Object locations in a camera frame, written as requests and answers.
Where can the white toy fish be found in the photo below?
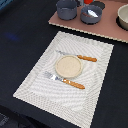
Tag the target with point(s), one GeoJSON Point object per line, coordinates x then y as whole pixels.
{"type": "Point", "coordinates": [92, 13]}

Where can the red tomato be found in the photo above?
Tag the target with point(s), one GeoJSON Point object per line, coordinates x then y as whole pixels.
{"type": "Point", "coordinates": [88, 1]}

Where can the grey frying pan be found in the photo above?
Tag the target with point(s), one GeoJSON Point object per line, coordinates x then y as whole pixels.
{"type": "Point", "coordinates": [86, 18]}

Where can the beige round plate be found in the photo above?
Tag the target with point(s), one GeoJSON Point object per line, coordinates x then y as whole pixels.
{"type": "Point", "coordinates": [68, 66]}

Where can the woven beige placemat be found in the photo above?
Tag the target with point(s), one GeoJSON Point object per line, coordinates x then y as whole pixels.
{"type": "Point", "coordinates": [74, 105]}

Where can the grey pot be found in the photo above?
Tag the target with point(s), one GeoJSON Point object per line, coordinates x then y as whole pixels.
{"type": "Point", "coordinates": [66, 9]}

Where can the pink stove board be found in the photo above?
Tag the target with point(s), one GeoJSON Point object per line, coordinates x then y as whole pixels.
{"type": "Point", "coordinates": [106, 27]}

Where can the black burner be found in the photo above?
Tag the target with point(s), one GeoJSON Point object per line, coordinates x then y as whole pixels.
{"type": "Point", "coordinates": [99, 4]}

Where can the cream bowl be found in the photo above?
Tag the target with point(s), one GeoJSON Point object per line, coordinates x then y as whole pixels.
{"type": "Point", "coordinates": [123, 16]}

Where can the fork with orange handle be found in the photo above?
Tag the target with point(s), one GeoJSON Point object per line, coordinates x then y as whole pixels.
{"type": "Point", "coordinates": [69, 82]}

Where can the knife with orange handle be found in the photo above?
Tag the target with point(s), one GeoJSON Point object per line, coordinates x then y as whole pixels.
{"type": "Point", "coordinates": [79, 56]}

